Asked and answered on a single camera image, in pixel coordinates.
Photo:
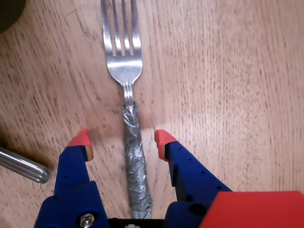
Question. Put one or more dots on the silver knife with gray tape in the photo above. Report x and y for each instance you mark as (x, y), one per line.
(23, 166)

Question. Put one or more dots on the gray glass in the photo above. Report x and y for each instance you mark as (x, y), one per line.
(9, 12)

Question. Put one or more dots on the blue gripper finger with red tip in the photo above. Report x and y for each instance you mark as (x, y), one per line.
(73, 190)
(190, 173)

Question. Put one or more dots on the silver fork with gray tape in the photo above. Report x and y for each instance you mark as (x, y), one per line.
(124, 69)

